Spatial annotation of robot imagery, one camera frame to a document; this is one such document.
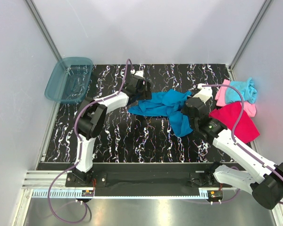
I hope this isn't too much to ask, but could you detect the light pink t shirt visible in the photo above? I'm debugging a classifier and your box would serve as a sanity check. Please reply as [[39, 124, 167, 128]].
[[215, 78, 258, 118]]

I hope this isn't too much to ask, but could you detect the magenta t shirt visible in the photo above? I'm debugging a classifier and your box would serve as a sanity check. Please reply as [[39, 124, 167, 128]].
[[208, 101, 260, 144]]

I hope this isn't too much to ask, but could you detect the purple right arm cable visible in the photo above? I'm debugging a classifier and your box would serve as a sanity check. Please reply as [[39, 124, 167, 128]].
[[186, 84, 283, 205]]

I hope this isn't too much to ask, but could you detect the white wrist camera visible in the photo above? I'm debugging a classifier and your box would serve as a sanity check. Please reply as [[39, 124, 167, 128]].
[[193, 83, 213, 103], [130, 69, 144, 79]]

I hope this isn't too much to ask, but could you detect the cyan t shirt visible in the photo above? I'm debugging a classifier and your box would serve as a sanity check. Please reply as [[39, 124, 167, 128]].
[[225, 78, 258, 104]]

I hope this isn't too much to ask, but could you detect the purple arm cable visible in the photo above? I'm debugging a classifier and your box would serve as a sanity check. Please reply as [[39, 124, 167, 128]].
[[186, 84, 283, 205], [47, 58, 135, 223]]

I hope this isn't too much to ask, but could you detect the right aluminium frame post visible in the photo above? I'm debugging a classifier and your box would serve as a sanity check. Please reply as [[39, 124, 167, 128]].
[[228, 0, 273, 71]]

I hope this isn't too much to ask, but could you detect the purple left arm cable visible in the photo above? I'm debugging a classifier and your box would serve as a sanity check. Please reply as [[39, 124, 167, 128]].
[[47, 58, 135, 223]]

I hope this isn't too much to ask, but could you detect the aluminium frame post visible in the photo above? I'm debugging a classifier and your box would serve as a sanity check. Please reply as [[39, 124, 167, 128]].
[[228, 0, 273, 71], [24, 0, 62, 61]]

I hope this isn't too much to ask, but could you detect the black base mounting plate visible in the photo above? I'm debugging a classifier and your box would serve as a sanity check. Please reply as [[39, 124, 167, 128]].
[[36, 162, 234, 197]]

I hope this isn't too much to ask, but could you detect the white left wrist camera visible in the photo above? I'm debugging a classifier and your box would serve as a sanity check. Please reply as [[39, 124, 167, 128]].
[[130, 69, 144, 79]]

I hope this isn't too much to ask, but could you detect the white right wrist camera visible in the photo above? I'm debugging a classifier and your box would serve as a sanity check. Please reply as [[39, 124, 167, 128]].
[[193, 83, 213, 103]]

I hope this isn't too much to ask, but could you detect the left aluminium frame post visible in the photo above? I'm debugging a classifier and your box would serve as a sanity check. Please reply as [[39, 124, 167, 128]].
[[24, 0, 62, 61]]

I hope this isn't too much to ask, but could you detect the blue t shirt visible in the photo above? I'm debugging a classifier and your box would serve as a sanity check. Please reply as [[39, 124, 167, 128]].
[[128, 89, 193, 137]]

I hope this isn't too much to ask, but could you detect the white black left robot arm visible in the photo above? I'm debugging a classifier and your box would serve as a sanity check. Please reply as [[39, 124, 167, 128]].
[[72, 75, 152, 186]]

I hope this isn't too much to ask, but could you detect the teal transparent plastic bin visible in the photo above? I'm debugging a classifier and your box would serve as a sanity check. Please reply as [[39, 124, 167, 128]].
[[44, 57, 93, 104]]

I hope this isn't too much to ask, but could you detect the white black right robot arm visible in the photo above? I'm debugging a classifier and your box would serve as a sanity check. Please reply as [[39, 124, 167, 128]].
[[182, 97, 283, 210]]

